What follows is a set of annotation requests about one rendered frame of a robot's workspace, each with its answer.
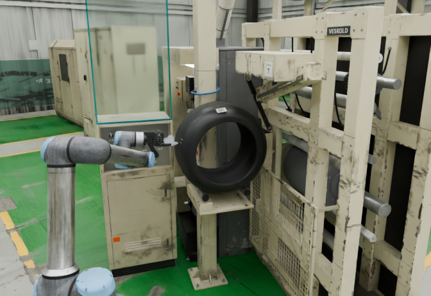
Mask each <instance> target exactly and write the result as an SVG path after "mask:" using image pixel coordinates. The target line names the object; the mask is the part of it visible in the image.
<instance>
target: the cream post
mask: <svg viewBox="0 0 431 296"><path fill-rule="evenodd" d="M192 9H193V43H194V91H195V86H196V87H198V93H208V92H215V91H216V0H192ZM212 101H216V93H214V94H207V95H198V97H195V95H194V108H196V107H198V106H200V105H202V104H205V103H208V102H212ZM197 151H198V155H196V162H197V165H198V166H201V167H204V168H216V126H214V127H212V128H211V129H210V130H209V131H207V132H206V133H205V135H204V136H203V137H202V138H201V140H200V142H199V144H198V148H197ZM197 244H198V270H199V276H200V279H201V281H204V280H209V273H210V275H211V279H215V278H217V213H214V214H206V215H201V216H200V215H199V214H198V212H197Z"/></svg>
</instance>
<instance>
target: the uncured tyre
mask: <svg viewBox="0 0 431 296"><path fill-rule="evenodd" d="M221 108H226V110H227V112H220V113H217V111H216V109H221ZM226 122H234V123H236V124H237V126H238V127H239V131H240V134H241V142H240V146H239V149H238V151H237V153H236V155H235V156H234V158H233V159H232V160H231V161H230V162H228V163H227V164H225V165H223V166H221V167H218V168H204V167H201V166H198V165H197V162H196V151H197V148H198V144H199V142H200V140H201V138H202V137H203V136H204V135H205V133H206V132H207V131H209V130H210V129H211V128H212V127H214V126H216V125H218V124H221V123H226ZM179 127H180V128H178V129H177V132H176V135H175V139H174V141H175V142H178V144H176V145H174V153H175V157H176V160H177V162H178V164H179V166H180V167H181V169H182V171H183V173H184V174H185V176H186V177H187V179H188V180H189V181H190V182H191V183H192V184H193V185H194V186H196V187H197V188H199V189H201V190H203V191H206V192H208V193H213V194H227V193H232V192H234V191H237V190H239V189H241V188H243V187H244V186H246V185H248V184H249V183H250V182H251V181H252V180H253V179H254V178H255V177H256V176H257V175H258V173H259V171H260V170H261V168H262V166H263V164H264V161H265V158H266V153H267V141H266V135H265V133H264V130H263V128H262V126H261V124H260V123H259V121H258V120H257V118H256V117H255V116H254V115H253V114H251V113H250V112H248V111H247V110H245V109H243V108H241V107H238V106H236V105H234V104H233V103H228V102H225V101H212V102H208V103H205V104H202V105H200V106H198V107H196V108H195V109H193V110H192V111H190V112H189V113H188V114H187V115H186V116H185V117H184V119H183V120H182V122H181V123H180V125H179ZM181 138H183V141H182V144H180V140H181Z"/></svg>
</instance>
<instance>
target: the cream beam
mask: <svg viewBox="0 0 431 296"><path fill-rule="evenodd" d="M235 55H236V70H235V72H236V73H239V74H245V75H248V76H253V77H256V78H261V79H265V80H269V81H272V82H288V81H292V82H295V81H296V77H297V67H299V66H301V65H303V64H305V63H307V62H316V54H315V53H295V52H283V51H236V54H235ZM265 62H272V63H273V64H272V77H268V76H265Z"/></svg>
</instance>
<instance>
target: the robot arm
mask: <svg viewBox="0 0 431 296"><path fill-rule="evenodd" d="M146 143H147V144H148V146H149V147H150V149H151V151H152V152H143V151H138V150H132V149H131V147H143V146H145V145H146ZM176 144H178V142H174V139H173V136H172V135H169V136H168V137H167V138H164V134H163V131H156V130H154V131H153V132H147V131H144V133H143V132H123V131H117V132H116V133H115V137H114V145H112V144H110V143H109V142H108V141H106V140H104V139H100V138H95V137H80V136H78V137H69V136H56V137H50V138H48V139H46V141H45V142H44V143H43V145H42V147H41V151H40V156H41V158H42V160H43V161H44V162H45V163H47V266H46V267H45V268H44V269H43V271H42V273H41V274H40V275H39V276H38V279H37V280H36V281H35V284H34V287H33V296H117V293H116V289H115V281H114V278H113V275H112V273H111V272H110V271H109V270H107V269H106V268H101V267H95V268H89V269H88V270H87V271H84V272H82V273H81V274H80V266H79V265H78V264H77V263H75V168H76V164H97V165H101V164H104V163H106V162H109V163H115V167H116V168H120V169H127V170H129V169H131V167H136V168H152V167H153V166H154V164H155V158H157V157H159V154H158V152H157V151H156V150H155V148H154V146H174V145H176Z"/></svg>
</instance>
